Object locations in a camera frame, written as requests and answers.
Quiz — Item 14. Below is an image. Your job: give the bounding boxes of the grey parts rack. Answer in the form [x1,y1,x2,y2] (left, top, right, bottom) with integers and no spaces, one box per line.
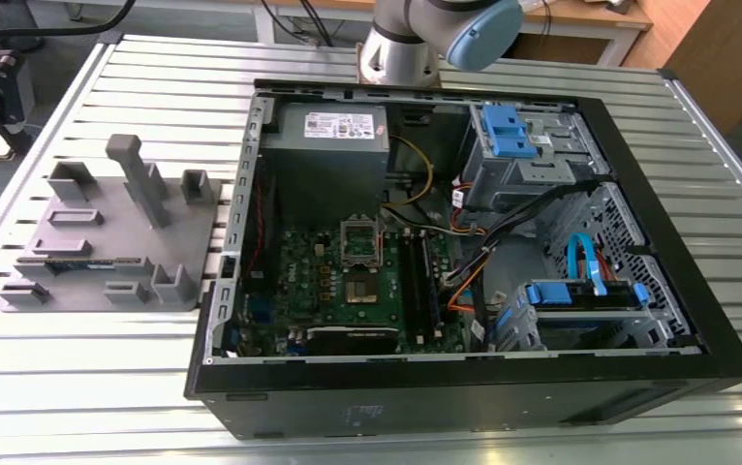
[0,134,225,314]

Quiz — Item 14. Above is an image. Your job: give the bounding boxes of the black graphics card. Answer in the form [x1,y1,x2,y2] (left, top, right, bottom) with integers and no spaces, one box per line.
[287,324,406,356]

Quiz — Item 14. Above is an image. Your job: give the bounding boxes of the metal disk bay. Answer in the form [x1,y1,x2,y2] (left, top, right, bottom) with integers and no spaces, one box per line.
[490,280,696,353]
[461,102,612,210]

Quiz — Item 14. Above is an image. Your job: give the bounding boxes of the black camera cable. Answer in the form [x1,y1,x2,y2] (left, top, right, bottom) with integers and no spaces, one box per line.
[0,0,139,40]

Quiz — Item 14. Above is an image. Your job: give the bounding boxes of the black power wire bundle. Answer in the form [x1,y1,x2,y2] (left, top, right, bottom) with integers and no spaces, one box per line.
[439,179,605,287]

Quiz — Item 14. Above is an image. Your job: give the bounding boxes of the metal locking lever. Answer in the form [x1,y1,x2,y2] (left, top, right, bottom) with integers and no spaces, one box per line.
[377,207,390,273]

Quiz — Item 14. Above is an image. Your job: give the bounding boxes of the blue data wire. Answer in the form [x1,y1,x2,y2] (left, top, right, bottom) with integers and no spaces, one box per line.
[566,232,609,296]

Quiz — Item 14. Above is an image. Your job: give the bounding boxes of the black RAM slot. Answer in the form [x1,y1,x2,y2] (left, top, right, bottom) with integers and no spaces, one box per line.
[417,232,439,341]
[401,231,425,343]
[409,231,433,342]

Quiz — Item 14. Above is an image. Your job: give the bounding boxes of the grey white wire bundle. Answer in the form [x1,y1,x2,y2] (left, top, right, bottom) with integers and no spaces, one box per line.
[381,202,484,238]

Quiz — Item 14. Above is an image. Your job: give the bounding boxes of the wooden top desk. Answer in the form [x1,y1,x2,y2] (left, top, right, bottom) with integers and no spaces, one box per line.
[516,0,656,69]

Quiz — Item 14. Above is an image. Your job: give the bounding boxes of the grey power supply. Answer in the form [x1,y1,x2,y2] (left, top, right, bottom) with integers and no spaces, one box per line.
[261,102,391,229]

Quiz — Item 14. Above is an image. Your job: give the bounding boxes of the metal socket cover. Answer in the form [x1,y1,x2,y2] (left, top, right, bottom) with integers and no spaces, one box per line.
[338,211,385,267]

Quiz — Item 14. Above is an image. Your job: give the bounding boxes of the coloured power wires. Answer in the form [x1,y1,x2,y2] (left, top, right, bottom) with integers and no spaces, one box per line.
[449,178,479,234]

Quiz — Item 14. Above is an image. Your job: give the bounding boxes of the CPU socket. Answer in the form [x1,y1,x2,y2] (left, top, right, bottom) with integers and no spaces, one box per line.
[343,270,394,308]

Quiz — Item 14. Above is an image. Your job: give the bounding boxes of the blue VGA port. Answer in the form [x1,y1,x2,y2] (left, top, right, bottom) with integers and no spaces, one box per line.
[246,295,275,324]

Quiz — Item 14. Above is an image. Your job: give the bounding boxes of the orange data wire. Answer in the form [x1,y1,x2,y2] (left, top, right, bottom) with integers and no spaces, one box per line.
[446,273,486,312]

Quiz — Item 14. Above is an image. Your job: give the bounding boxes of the brown wooden cabinet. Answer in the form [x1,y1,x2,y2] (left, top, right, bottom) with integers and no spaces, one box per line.
[622,0,742,135]

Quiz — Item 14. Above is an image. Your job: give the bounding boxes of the yellow power wire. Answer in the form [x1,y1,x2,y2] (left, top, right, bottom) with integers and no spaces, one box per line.
[389,135,435,207]

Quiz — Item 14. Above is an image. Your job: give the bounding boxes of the blue disk carrier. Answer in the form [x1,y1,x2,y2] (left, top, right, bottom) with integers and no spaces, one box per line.
[524,281,649,312]
[493,297,545,351]
[484,104,540,159]

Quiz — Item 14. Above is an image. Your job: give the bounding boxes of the RAM stick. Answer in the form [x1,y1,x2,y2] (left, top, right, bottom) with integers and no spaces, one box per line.
[44,261,118,272]

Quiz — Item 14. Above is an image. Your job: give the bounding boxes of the green motherboard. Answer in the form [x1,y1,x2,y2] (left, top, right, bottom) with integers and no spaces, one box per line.
[239,226,474,357]

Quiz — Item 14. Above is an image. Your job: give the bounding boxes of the black PC case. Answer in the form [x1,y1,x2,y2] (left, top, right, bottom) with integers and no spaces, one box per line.
[183,77,742,443]

